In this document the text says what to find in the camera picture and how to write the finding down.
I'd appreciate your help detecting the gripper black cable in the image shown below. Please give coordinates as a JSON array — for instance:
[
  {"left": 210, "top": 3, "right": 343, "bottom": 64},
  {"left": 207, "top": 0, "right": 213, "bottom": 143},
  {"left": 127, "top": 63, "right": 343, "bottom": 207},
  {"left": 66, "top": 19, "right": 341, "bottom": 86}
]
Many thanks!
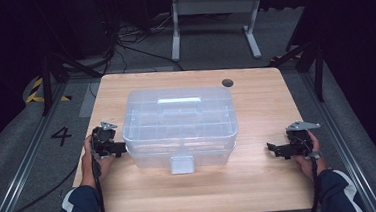
[
  {"left": 90, "top": 154, "right": 108, "bottom": 212},
  {"left": 301, "top": 132, "right": 325, "bottom": 212}
]

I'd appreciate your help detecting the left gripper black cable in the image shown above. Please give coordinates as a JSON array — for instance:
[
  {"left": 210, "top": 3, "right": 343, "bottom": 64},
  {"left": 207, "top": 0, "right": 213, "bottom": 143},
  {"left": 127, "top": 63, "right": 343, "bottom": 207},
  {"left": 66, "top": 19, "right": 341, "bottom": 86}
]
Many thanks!
[{"left": 90, "top": 154, "right": 108, "bottom": 212}]

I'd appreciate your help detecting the person's right hand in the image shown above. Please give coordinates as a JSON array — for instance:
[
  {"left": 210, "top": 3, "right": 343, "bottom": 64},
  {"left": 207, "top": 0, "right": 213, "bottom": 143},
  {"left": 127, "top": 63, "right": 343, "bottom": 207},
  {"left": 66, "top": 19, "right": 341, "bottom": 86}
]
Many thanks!
[{"left": 292, "top": 129, "right": 329, "bottom": 182}]

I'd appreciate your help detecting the yellow black floor tape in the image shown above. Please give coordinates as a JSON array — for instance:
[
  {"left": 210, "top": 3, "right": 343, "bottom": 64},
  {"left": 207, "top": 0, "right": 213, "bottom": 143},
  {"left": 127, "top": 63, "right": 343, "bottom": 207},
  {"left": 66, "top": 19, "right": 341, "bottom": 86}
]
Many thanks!
[{"left": 23, "top": 75, "right": 73, "bottom": 105}]

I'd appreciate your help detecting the clear plastic storage box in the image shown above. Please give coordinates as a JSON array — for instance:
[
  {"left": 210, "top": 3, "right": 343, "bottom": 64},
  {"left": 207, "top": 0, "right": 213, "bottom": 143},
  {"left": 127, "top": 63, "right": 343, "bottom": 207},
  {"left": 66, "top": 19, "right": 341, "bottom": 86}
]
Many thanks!
[{"left": 119, "top": 83, "right": 243, "bottom": 180}]

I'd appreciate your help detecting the thin black floor cable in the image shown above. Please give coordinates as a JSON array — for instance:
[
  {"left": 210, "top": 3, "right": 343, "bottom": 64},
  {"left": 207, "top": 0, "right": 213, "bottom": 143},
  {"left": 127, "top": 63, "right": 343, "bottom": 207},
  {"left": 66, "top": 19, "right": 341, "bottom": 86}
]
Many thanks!
[{"left": 0, "top": 162, "right": 85, "bottom": 212}]

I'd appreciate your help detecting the grey floor plate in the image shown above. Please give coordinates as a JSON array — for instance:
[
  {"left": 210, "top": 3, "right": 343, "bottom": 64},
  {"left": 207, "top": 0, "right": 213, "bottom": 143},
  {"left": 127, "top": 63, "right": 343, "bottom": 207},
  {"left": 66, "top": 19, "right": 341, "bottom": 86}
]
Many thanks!
[{"left": 75, "top": 79, "right": 106, "bottom": 120}]

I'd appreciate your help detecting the tangle of black floor cables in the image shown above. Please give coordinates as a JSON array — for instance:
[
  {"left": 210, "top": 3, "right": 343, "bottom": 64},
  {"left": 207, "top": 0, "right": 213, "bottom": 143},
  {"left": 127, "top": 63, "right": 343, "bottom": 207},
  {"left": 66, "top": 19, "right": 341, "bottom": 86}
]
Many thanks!
[{"left": 99, "top": 14, "right": 186, "bottom": 78}]

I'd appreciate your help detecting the white metal desk frame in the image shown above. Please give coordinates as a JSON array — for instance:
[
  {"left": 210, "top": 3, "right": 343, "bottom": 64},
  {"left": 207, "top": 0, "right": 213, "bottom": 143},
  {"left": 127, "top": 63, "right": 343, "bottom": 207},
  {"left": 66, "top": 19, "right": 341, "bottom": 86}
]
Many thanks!
[{"left": 167, "top": 0, "right": 268, "bottom": 66}]

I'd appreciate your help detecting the person's left hand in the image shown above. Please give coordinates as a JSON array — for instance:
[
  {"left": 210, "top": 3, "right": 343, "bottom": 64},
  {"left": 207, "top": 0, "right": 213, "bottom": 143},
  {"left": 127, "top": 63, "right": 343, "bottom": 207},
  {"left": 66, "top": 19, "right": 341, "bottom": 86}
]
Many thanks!
[{"left": 77, "top": 133, "right": 118, "bottom": 191}]

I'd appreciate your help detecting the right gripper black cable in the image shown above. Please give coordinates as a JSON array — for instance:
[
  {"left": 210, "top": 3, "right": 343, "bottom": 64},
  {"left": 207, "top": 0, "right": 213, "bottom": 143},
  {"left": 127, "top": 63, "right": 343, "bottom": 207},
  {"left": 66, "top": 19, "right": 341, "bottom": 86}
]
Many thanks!
[{"left": 301, "top": 132, "right": 325, "bottom": 212}]

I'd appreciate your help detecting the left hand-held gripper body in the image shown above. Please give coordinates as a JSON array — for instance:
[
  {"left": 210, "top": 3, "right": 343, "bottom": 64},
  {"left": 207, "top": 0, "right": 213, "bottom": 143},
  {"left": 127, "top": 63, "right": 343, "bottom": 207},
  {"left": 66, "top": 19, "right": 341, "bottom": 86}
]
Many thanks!
[{"left": 90, "top": 120, "right": 120, "bottom": 161}]

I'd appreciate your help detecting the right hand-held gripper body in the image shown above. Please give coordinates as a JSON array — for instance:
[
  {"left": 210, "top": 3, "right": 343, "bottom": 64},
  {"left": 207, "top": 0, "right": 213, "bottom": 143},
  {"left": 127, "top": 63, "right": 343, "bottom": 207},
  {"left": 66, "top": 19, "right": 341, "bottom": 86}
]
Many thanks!
[{"left": 284, "top": 119, "right": 324, "bottom": 157}]

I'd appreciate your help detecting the black metal stand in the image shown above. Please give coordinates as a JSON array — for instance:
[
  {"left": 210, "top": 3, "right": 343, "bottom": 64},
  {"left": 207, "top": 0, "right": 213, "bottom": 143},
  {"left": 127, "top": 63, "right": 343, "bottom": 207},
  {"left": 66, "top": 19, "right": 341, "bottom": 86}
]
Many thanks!
[
  {"left": 267, "top": 37, "right": 328, "bottom": 107},
  {"left": 37, "top": 47, "right": 106, "bottom": 117}
]

